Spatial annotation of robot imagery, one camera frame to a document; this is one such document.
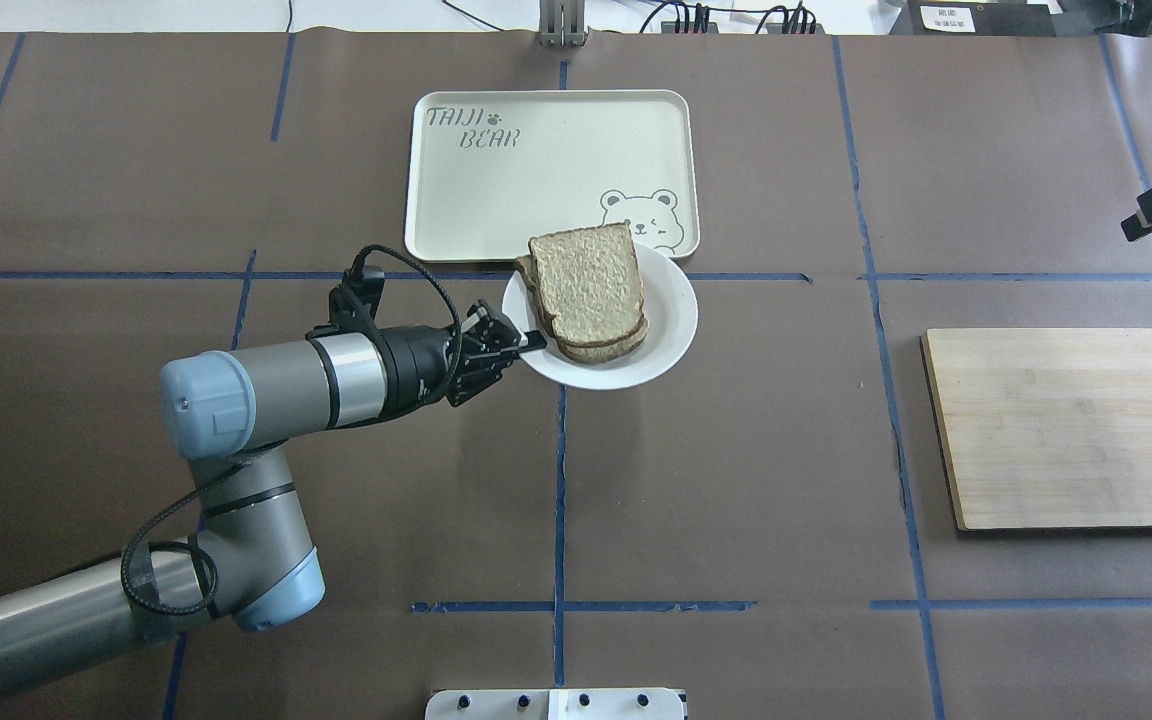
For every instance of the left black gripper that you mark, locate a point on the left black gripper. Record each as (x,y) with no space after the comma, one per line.
(418,364)

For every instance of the brown bread slice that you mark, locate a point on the brown bread slice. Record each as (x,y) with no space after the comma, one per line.
(589,284)

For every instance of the white round plate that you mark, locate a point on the white round plate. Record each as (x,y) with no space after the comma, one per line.
(672,311)

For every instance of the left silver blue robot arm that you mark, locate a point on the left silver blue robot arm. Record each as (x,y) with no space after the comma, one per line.
(237,546)

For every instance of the cream bear serving tray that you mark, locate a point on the cream bear serving tray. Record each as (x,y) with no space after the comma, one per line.
(491,169)

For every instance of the light wooden cutting board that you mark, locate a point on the light wooden cutting board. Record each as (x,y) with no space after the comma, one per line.
(1044,428)

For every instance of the black rectangular box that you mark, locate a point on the black rectangular box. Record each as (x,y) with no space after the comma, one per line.
(974,18)

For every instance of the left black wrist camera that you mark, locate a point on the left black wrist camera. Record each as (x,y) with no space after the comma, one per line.
(353,304)

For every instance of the aluminium frame post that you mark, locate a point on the aluminium frame post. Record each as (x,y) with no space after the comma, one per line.
(562,23)

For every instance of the white camera mast with base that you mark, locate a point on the white camera mast with base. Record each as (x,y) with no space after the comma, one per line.
(558,703)

